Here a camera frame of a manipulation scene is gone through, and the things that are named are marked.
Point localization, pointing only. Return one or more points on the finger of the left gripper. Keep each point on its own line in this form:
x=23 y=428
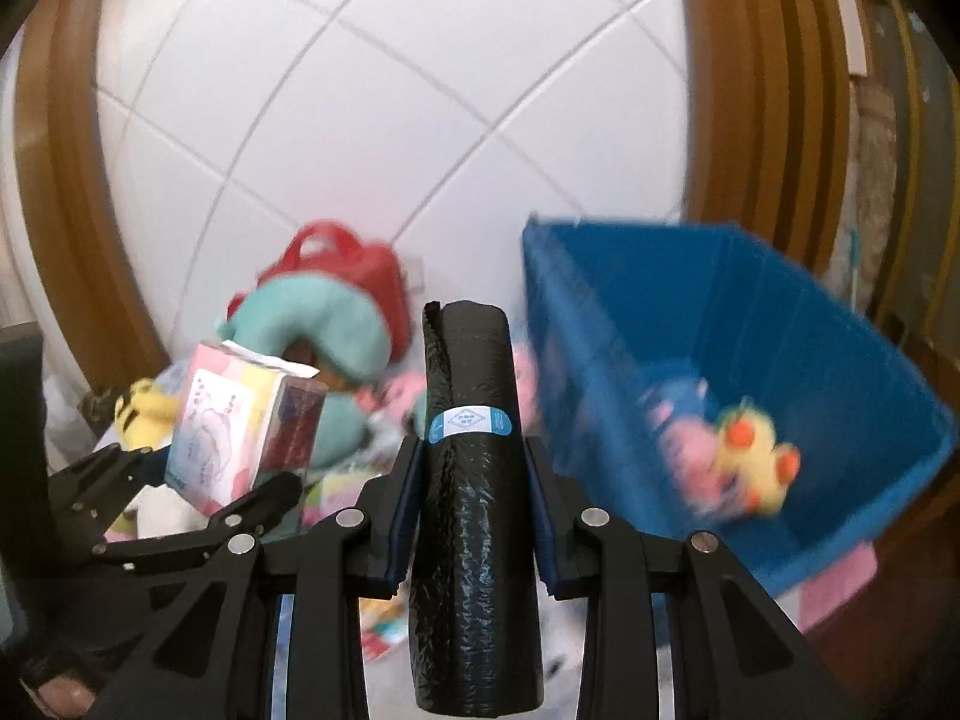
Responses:
x=253 y=515
x=97 y=489

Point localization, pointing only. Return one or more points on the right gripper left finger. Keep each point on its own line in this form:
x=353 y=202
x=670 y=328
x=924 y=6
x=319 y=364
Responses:
x=302 y=600

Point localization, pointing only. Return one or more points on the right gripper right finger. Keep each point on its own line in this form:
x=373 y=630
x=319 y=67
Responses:
x=735 y=654

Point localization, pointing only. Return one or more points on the pastel tissue box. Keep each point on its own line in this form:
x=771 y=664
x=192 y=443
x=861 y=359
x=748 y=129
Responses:
x=244 y=416

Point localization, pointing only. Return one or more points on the yellow duck plush green hat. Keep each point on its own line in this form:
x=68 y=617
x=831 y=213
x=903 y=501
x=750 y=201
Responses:
x=759 y=469

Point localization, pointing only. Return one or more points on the pink pig plush blue shirt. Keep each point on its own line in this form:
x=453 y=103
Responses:
x=676 y=413

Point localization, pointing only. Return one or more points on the black bag roll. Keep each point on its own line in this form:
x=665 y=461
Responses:
x=474 y=620

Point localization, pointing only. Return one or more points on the person hand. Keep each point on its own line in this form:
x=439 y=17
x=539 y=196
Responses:
x=62 y=696

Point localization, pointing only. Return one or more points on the white plush animal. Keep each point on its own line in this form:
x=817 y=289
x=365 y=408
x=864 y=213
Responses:
x=160 y=511

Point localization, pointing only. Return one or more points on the pink cloth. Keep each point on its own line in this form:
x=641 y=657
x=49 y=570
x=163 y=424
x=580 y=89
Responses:
x=818 y=598

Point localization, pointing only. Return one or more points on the yellow striped plush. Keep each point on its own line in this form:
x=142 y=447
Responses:
x=145 y=416

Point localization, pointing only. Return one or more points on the green orange medicine box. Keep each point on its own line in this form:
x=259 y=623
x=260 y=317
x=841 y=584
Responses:
x=383 y=625

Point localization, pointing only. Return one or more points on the pink pig plush teal body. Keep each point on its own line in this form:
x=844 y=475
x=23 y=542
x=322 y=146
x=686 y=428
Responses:
x=494 y=389

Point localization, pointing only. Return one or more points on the teal neck pillow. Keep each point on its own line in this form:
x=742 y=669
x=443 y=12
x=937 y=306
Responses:
x=343 y=333

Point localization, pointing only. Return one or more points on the red handbag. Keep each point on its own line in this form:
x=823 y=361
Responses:
x=331 y=249

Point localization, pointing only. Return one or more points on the blue plastic crate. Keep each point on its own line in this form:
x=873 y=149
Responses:
x=616 y=309

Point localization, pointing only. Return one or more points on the rolled carpet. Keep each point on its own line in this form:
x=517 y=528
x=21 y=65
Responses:
x=865 y=219

